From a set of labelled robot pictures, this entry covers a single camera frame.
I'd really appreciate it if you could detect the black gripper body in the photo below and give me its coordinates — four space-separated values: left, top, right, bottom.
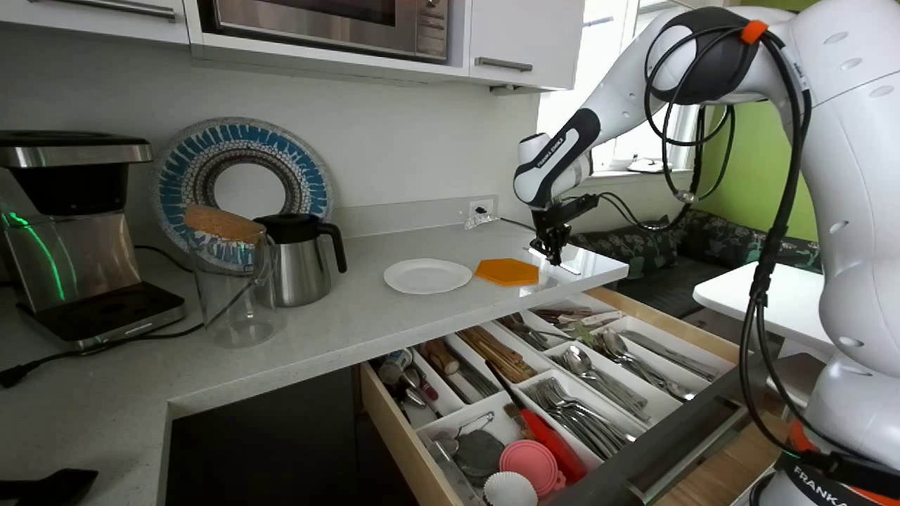
530 192 606 251

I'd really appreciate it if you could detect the steel dinner fork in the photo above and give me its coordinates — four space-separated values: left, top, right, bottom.
537 383 642 462
533 377 628 443
530 377 638 456

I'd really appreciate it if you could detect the dark grey drawer front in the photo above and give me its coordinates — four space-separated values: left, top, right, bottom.
547 346 784 506

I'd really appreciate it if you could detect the wooden kitchen drawer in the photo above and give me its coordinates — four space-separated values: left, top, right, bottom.
358 285 794 506

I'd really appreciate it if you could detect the orange hexagonal coaster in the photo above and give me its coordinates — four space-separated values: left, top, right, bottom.
472 255 542 289

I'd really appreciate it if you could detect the small steel cutlery piece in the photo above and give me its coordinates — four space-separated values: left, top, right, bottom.
495 311 569 353

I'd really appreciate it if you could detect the wooden chopstick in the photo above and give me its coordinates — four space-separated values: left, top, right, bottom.
458 327 530 384
466 323 537 380

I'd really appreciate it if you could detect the steel table spoon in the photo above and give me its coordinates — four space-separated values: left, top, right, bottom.
555 344 654 418
561 346 651 417

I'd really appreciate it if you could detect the large steel serving spoon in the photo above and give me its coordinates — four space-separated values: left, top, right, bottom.
597 328 704 404

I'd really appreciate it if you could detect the small white plate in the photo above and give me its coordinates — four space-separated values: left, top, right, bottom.
381 255 476 299

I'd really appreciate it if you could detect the white framed window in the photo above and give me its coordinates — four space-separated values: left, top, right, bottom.
533 0 714 183

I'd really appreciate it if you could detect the white side table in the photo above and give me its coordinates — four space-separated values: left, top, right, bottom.
689 259 839 362

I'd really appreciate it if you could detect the white upper cabinet door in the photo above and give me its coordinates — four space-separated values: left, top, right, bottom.
461 0 590 96
0 0 194 47

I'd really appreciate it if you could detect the dark metal utensil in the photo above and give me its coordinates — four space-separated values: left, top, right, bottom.
374 346 444 417

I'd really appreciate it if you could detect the white cutlery tray organizer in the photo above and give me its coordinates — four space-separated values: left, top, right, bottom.
374 289 739 506

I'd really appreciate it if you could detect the grey round lid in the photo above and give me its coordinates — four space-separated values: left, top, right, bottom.
452 428 507 493

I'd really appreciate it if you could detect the white round ball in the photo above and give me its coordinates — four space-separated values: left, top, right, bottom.
482 470 541 506

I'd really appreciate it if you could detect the steel carafe black lid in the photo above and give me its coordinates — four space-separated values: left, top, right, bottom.
251 212 353 311

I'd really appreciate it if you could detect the steel built-in microwave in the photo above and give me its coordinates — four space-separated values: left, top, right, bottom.
194 0 457 68

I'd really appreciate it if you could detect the clear glass jar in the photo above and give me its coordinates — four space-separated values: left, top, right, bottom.
191 234 288 352

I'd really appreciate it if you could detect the brown cork lid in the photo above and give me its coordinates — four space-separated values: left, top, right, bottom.
181 202 267 251

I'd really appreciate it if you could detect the dark lower cabinet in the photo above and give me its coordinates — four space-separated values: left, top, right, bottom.
167 369 399 506

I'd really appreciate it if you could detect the blue white decorative plate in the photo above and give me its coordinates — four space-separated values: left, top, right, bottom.
153 115 340 278

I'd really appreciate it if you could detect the black flat scale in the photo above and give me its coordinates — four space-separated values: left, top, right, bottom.
18 278 188 353

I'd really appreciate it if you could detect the black steel coffee maker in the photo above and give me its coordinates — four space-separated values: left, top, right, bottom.
0 129 157 318

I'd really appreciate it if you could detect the black flat object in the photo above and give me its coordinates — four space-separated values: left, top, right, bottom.
0 467 102 506

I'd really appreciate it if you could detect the black power cord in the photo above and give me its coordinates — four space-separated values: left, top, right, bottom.
478 212 541 237

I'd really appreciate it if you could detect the white handled knife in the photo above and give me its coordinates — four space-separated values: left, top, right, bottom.
551 307 628 332
533 303 606 332

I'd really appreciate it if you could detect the white wall outlet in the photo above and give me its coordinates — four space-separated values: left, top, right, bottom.
465 193 500 230

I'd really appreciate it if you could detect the wooden handled utensil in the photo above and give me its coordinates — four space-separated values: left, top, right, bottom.
417 337 485 407

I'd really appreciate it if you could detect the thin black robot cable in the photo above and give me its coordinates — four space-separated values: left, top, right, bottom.
597 11 746 237

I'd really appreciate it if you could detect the steel cabinet handle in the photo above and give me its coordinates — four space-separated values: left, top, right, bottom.
472 53 537 75
52 0 182 23

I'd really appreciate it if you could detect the red handled kitchen tool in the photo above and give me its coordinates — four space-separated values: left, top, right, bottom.
488 362 590 486

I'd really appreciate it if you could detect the steel wire utensil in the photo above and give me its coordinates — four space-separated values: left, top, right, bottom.
433 411 500 462

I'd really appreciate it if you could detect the thick black cable hose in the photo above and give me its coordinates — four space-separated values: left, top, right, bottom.
734 32 900 480

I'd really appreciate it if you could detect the orange cable clip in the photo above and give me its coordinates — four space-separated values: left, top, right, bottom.
738 16 773 47

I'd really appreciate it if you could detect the black appliance cable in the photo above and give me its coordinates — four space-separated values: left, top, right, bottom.
0 242 275 390

